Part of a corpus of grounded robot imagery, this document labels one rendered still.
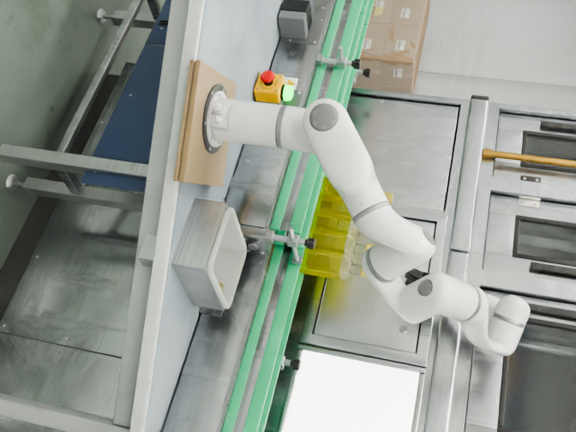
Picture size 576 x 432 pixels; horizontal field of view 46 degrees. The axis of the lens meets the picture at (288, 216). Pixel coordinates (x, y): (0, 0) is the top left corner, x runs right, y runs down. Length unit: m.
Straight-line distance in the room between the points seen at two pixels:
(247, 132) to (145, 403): 0.62
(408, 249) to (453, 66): 5.22
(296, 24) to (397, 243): 0.88
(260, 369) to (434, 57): 5.22
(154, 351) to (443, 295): 0.62
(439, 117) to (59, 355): 1.37
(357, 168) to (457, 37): 5.51
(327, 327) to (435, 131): 0.76
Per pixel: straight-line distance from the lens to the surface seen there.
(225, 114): 1.49
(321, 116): 1.37
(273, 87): 1.87
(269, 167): 1.79
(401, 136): 2.23
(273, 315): 1.70
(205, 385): 1.65
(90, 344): 2.02
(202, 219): 1.52
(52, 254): 2.20
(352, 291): 1.90
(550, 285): 1.99
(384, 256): 1.44
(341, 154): 1.34
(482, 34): 6.85
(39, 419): 1.72
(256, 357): 1.67
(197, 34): 1.49
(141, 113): 2.02
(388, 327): 1.86
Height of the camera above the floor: 1.29
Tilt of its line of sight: 12 degrees down
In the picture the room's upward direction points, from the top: 99 degrees clockwise
